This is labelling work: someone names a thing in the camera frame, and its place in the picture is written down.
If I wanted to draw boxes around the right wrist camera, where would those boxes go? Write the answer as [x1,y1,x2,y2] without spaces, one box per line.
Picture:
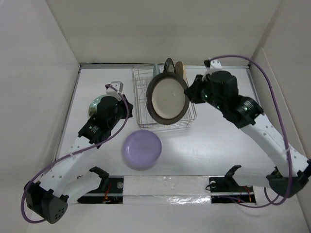
[204,59,222,74]

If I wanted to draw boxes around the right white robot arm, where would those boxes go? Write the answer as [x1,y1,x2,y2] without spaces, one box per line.
[184,71,311,198]

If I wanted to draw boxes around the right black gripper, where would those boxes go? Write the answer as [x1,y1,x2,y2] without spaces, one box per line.
[184,74,226,112]

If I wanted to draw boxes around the light green rectangular dish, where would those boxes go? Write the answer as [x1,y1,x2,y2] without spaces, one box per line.
[152,63,160,78]

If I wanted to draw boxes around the dark striped rim plate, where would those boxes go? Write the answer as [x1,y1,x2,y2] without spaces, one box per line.
[163,58,175,73]

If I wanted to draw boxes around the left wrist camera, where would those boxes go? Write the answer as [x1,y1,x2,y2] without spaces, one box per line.
[106,81,123,100]

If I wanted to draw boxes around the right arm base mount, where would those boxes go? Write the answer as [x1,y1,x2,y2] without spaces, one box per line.
[206,176,256,204]

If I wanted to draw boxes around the purple plastic plate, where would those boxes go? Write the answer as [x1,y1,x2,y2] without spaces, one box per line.
[122,130,162,170]

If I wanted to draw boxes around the beige wooden plate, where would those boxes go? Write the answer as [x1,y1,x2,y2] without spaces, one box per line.
[175,61,187,81]

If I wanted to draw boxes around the clear glass plate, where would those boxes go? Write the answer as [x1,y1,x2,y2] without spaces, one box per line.
[88,95,104,117]

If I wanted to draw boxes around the wire dish rack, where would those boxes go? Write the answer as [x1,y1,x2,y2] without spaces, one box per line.
[132,64,196,130]

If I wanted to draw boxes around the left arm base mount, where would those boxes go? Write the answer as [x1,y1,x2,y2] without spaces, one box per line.
[77,176,124,204]

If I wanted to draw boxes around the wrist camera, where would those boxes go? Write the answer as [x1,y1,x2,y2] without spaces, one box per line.
[106,81,123,100]
[204,59,222,74]

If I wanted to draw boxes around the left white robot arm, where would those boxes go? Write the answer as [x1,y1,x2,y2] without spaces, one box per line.
[20,92,133,224]

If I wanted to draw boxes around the brown rim cream bowl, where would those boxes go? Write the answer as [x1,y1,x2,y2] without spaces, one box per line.
[146,73,190,125]

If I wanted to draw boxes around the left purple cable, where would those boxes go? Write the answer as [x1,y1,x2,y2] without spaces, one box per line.
[20,83,129,224]

